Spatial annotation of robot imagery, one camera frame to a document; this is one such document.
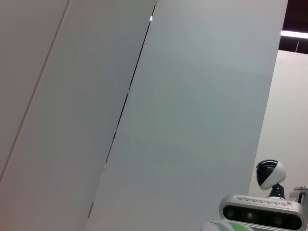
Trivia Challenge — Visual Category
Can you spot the clear water bottle green label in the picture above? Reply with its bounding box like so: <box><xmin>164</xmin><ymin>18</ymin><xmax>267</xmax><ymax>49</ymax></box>
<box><xmin>201</xmin><ymin>220</ymin><xmax>253</xmax><ymax>231</ymax></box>

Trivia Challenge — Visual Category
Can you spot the white and black robot head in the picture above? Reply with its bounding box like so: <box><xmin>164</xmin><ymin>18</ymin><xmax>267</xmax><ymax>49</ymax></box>
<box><xmin>255</xmin><ymin>158</ymin><xmax>287</xmax><ymax>200</ymax></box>

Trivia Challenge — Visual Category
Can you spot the ceiling light strip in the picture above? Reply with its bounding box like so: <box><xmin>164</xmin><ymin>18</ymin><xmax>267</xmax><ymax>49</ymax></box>
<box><xmin>281</xmin><ymin>30</ymin><xmax>308</xmax><ymax>38</ymax></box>

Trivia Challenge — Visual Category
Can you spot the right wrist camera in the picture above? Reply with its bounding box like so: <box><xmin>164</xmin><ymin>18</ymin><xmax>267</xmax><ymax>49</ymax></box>
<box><xmin>218</xmin><ymin>193</ymin><xmax>304</xmax><ymax>231</ymax></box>

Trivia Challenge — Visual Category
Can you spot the grey metal bracket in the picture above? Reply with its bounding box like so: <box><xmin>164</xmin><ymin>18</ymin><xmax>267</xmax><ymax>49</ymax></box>
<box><xmin>292</xmin><ymin>186</ymin><xmax>308</xmax><ymax>203</ymax></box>

